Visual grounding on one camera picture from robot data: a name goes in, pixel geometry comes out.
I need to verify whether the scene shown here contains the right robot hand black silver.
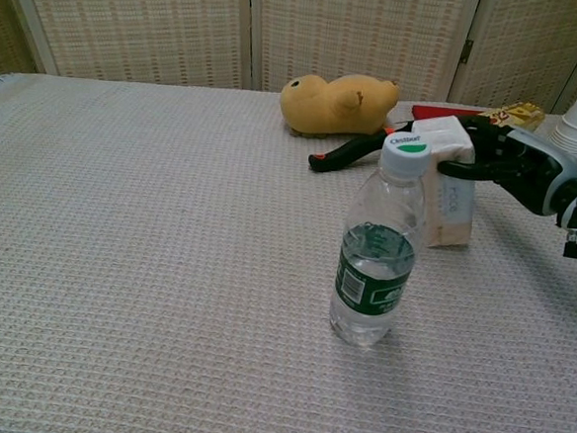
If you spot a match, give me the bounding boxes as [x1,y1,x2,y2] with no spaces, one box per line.
[436,113,577,220]

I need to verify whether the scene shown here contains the white tissue pack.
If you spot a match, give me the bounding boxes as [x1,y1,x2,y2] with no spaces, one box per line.
[403,113,480,252]

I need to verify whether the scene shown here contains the yellow snack package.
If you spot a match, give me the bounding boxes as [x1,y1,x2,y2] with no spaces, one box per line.
[475,100,547,134]

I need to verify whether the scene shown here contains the clear plastic water bottle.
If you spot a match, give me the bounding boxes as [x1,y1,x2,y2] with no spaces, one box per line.
[326,128,435,355]

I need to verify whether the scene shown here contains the black orange pruning shears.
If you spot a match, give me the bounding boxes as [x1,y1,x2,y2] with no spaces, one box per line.
[306,109,425,181]

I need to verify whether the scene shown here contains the yellow plush bear toy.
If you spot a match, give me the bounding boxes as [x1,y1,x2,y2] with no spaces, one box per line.
[278,68,402,145]

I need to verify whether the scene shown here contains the beige waffle weave tablecloth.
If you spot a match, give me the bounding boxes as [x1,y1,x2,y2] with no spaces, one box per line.
[0,70,577,433]

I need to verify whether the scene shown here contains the woven folding screen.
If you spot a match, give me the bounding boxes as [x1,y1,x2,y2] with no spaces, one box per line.
[0,0,577,124]

